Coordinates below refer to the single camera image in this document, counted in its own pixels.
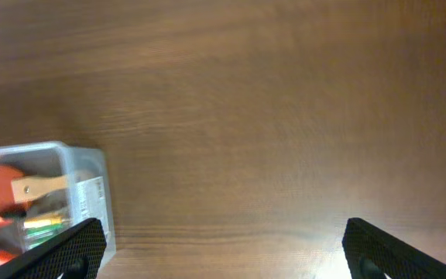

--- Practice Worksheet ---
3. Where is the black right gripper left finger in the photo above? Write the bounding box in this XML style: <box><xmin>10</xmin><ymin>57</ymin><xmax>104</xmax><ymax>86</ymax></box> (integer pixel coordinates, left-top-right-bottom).
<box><xmin>0</xmin><ymin>218</ymin><xmax>107</xmax><ymax>279</ymax></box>

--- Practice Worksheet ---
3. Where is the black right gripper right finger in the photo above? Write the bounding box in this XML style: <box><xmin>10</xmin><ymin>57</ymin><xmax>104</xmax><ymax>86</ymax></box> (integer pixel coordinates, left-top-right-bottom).
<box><xmin>342</xmin><ymin>218</ymin><xmax>446</xmax><ymax>279</ymax></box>

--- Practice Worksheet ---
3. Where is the clear case of screwdrivers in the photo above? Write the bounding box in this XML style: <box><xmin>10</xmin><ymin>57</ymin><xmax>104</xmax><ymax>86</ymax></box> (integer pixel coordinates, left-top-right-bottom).
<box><xmin>22</xmin><ymin>213</ymin><xmax>70</xmax><ymax>250</ymax></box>

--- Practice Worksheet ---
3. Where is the orange scraper with wooden handle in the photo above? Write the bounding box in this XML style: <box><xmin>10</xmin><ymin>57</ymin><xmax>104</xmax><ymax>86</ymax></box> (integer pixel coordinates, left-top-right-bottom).
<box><xmin>0</xmin><ymin>165</ymin><xmax>68</xmax><ymax>212</ymax></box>

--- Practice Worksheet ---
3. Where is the clear plastic container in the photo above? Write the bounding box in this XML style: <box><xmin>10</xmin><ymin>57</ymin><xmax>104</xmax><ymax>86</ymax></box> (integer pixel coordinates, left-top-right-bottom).
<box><xmin>0</xmin><ymin>142</ymin><xmax>116</xmax><ymax>272</ymax></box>

